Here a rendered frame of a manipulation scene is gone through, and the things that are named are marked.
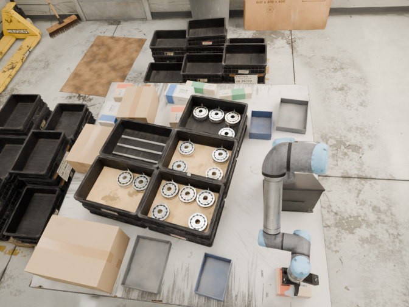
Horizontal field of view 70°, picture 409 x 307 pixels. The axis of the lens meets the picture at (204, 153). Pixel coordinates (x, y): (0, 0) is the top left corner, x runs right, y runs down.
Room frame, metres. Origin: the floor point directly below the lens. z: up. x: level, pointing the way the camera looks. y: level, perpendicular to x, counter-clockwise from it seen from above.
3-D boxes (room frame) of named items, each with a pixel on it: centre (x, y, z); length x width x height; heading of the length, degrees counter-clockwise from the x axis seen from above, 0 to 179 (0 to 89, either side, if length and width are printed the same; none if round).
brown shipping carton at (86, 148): (1.23, 0.73, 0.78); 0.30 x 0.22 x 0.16; 158
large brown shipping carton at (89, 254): (0.53, 0.75, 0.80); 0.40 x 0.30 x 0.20; 70
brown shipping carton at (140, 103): (1.54, 0.42, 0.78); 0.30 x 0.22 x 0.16; 166
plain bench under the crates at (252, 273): (1.00, 0.10, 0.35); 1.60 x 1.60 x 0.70; 75
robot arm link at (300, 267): (0.23, -0.31, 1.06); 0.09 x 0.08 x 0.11; 157
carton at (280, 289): (0.22, -0.33, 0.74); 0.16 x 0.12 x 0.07; 76
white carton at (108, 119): (1.55, 0.63, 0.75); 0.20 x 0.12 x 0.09; 160
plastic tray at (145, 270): (0.44, 0.41, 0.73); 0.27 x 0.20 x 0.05; 160
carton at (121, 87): (1.78, 0.55, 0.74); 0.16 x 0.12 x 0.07; 166
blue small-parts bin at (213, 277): (0.31, 0.06, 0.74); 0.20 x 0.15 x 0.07; 156
